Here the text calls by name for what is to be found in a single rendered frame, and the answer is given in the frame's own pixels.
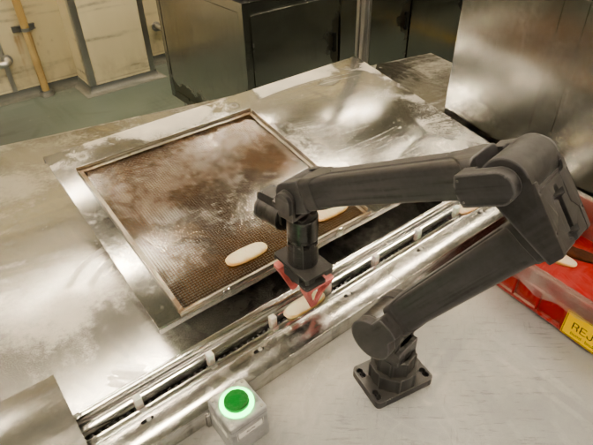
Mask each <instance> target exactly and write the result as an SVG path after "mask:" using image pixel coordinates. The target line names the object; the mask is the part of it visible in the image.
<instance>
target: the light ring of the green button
mask: <svg viewBox="0 0 593 445"><path fill-rule="evenodd" d="M236 388H240V389H242V390H244V391H245V392H246V393H247V394H248V396H249V398H250V403H249V405H248V407H247V408H246V409H245V410H244V411H242V412H239V413H231V412H229V411H227V410H226V409H225V408H224V405H223V400H224V397H225V395H226V394H227V393H228V392H229V391H230V390H232V389H236ZM253 405H254V397H253V395H252V393H251V391H250V390H248V389H247V388H242V387H234V388H230V389H228V390H227V391H225V392H224V393H223V394H222V396H221V399H220V402H219V406H220V410H221V412H222V414H223V415H225V416H226V417H228V418H231V419H240V418H242V417H244V416H246V415H247V414H248V413H249V412H250V411H251V410H252V408H253Z"/></svg>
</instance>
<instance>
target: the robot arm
mask: <svg viewBox="0 0 593 445"><path fill-rule="evenodd" d="M432 201H459V202H460V204H461V205H462V207H463V208H468V207H496V208H497V209H498V210H499V211H500V213H501V214H503V216H505V217H506V219H507V222H505V223H504V224H501V225H500V226H499V227H498V228H497V229H496V230H494V231H492V232H491V233H489V234H488V235H486V236H485V237H484V238H482V239H480V240H479V241H477V242H476V243H475V244H473V245H472V246H470V247H469V248H467V249H466V250H464V251H463V252H461V253H459V254H458V255H456V256H455V257H453V258H452V259H451V260H450V261H448V262H447V263H445V264H444V265H442V266H441V267H439V268H437V269H436V270H434V271H433V272H431V273H430V274H429V275H427V276H426V277H424V278H423V279H421V280H420V281H419V282H417V283H415V284H414V285H412V286H410V287H408V288H407V289H405V290H403V289H399V288H396V289H392V290H390V291H389V292H387V293H386V294H384V295H383V296H382V297H381V298H380V299H379V301H378V302H377V303H376V304H375V305H373V306H372V307H371V308H370V309H369V310H368V311H367V312H366V313H364V314H363V315H362V316H361V317H360V318H359V319H358V320H356V321H355V322H354V323H353V324H352V328H351V330H352V335H353V337H354V339H355V341H356V343H357V345H358V346H359V347H360V349H361V350H362V351H363V352H364V353H366V354H367V355H368V356H370V357H371V359H369V360H367V361H365V362H364V363H362V364H359V365H357V366H355V367H354V369H353V376H354V378H355V379H356V381H357V383H358V384H359V386H360V387H361V388H362V390H363V391H364V393H365V394H366V395H367V396H368V398H369V399H370V401H371V402H372V404H373V406H374V407H375V408H377V409H382V408H384V407H386V406H388V405H389V404H392V403H394V402H396V401H398V400H400V399H402V398H404V397H405V396H408V395H410V394H412V393H414V392H416V391H418V390H419V389H421V388H425V387H427V386H429V385H430V384H431V382H432V374H431V373H430V372H429V371H428V369H427V368H426V367H425V366H424V364H423V363H422V362H421V361H420V360H419V359H418V357H417V353H416V347H417V337H416V336H414V335H413V334H414V332H415V331H416V330H418V329H419V328H421V327H422V326H423V325H424V324H425V323H427V322H428V321H431V320H433V319H434V318H436V317H438V316H440V315H441V314H443V313H445V312H447V311H449V310H451V309H453V308H454V307H456V306H458V305H460V304H462V303H463V302H465V301H467V300H469V299H471V298H473V297H475V296H476V295H478V294H480V293H482V292H484V291H485V290H488V289H490V288H491V287H493V286H494V285H496V284H498V283H501V282H503V281H504V280H506V279H507V278H509V277H511V276H513V275H515V274H517V273H519V272H521V271H523V270H524V269H525V268H528V267H530V266H533V265H535V264H540V263H543V262H546V263H547V264H548V265H549V266H550V265H551V264H553V263H555V262H557V261H559V260H562V259H563V258H564V257H565V256H566V255H567V251H568V250H569V249H570V248H571V247H572V245H573V244H574V243H575V240H577V239H578V238H579V237H580V236H581V234H582V233H583V232H584V231H585V230H587V229H588V227H589V226H590V221H589V218H588V216H587V214H586V211H585V209H584V206H583V204H582V201H581V198H580V196H579V193H578V192H577V189H576V187H575V184H574V180H573V179H572V176H571V174H570V171H569V169H568V167H567V163H566V161H565V159H564V157H561V154H560V152H559V149H558V147H557V145H556V143H555V142H554V141H553V140H552V139H551V138H549V137H546V136H544V135H542V134H539V133H526V134H523V135H522V136H520V137H519V138H517V139H510V140H501V141H499V142H498V143H497V144H495V143H487V144H482V145H477V146H473V147H469V148H466V149H463V150H458V151H453V152H447V153H441V154H435V155H422V156H416V157H410V158H403V159H397V160H391V161H383V162H372V163H366V164H359V165H353V166H346V167H333V166H329V167H323V166H317V167H310V168H307V169H305V170H302V171H301V172H299V173H297V174H296V175H295V176H293V177H290V178H289V179H287V180H285V181H283V182H282V183H280V184H278V185H274V184H271V185H269V186H268V187H266V188H264V189H262V190H261V191H259V192H257V199H256V201H255V203H254V207H253V211H254V214H255V215H256V216H257V217H258V218H259V219H261V220H263V221H264V222H266V223H268V224H270V225H272V226H273V227H275V228H276V229H277V230H285V229H287V246H285V247H283V248H282V249H280V250H278V251H276V252H274V259H275V260H276V259H277V260H278V261H276V262H275V263H274V267H275V268H276V270H277V271H278V272H279V274H280V275H281V277H282V278H283V279H284V281H285V282H286V283H287V285H288V286H289V287H290V289H291V290H294V289H295V288H297V286H299V287H300V290H301V291H302V293H303V295H304V297H305V299H306V301H307V303H308V304H309V306H310V307H313V306H315V305H316V304H317V303H318V301H319V299H320V297H321V295H322V293H323V291H324V290H325V289H326V288H327V286H328V285H329V284H330V283H331V282H332V281H333V280H334V276H333V275H331V273H332V272H333V265H332V264H331V263H329V262H328V261H327V260H325V259H324V258H323V257H321V256H320V255H319V214H318V211H319V210H326V209H329V208H332V207H347V206H364V205H381V204H398V203H415V202H432ZM290 279H291V280H292V281H293V282H292V281H291V280H290ZM316 289H318V290H317V293H316V295H315V298H314V299H312V293H313V291H314V290H316Z"/></svg>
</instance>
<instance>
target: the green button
mask: <svg viewBox="0 0 593 445"><path fill-rule="evenodd" d="M223 402H224V407H225V409H226V410H227V411H229V412H231V413H239V412H242V411H244V410H245V409H246V408H247V407H248V405H249V403H250V400H249V396H248V394H247V393H246V392H245V391H244V390H242V389H240V388H236V389H232V390H230V391H229V392H228V393H227V394H226V395H225V397H224V400H223Z"/></svg>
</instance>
